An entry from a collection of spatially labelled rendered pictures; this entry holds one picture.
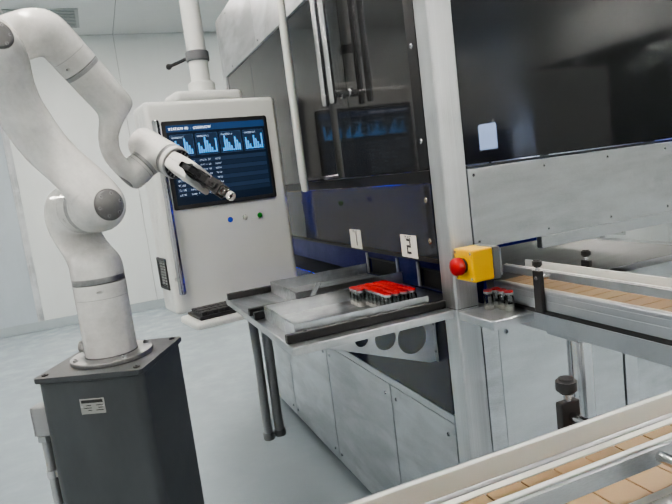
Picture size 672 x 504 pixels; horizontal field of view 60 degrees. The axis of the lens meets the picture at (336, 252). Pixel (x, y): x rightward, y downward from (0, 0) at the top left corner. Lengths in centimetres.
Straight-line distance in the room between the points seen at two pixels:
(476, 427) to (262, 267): 110
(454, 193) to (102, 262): 82
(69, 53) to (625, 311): 127
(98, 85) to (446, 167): 83
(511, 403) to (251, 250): 114
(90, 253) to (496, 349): 99
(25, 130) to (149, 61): 551
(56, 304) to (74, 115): 197
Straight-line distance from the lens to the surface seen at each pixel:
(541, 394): 161
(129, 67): 686
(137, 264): 675
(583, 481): 54
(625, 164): 171
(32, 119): 142
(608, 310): 119
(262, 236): 225
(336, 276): 196
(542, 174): 152
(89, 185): 140
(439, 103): 136
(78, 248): 150
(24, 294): 680
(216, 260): 219
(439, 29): 139
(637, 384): 183
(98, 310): 146
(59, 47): 150
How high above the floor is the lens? 123
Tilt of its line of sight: 8 degrees down
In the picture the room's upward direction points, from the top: 7 degrees counter-clockwise
